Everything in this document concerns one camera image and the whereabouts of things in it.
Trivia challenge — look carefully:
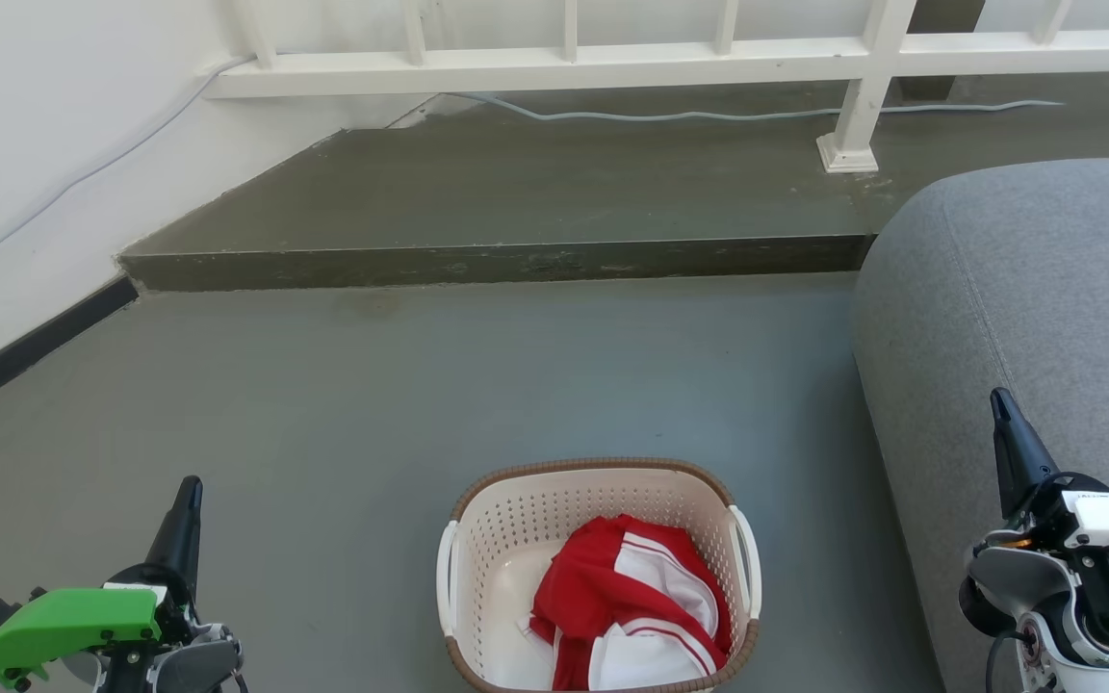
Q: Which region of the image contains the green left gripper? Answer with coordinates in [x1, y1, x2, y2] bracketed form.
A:
[0, 475, 204, 690]

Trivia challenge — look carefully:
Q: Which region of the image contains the cream plastic laundry basket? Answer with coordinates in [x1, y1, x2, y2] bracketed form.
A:
[436, 457, 762, 693]

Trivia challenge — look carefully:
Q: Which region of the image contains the grey fabric sofa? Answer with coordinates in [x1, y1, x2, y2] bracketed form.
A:
[851, 158, 1109, 693]

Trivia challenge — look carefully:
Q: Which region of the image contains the black baseboard strip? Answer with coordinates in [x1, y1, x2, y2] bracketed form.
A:
[0, 276, 140, 425]

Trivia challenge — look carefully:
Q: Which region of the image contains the red and white garment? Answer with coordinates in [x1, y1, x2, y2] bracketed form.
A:
[529, 515, 735, 692]

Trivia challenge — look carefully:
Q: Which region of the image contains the white wooden railing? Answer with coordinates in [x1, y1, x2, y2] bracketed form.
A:
[203, 0, 1109, 175]

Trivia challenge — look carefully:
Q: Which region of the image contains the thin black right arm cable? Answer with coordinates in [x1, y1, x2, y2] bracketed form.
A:
[985, 630, 1024, 693]

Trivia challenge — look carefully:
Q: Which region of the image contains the light grey cable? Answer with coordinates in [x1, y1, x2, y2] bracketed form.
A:
[0, 56, 254, 283]

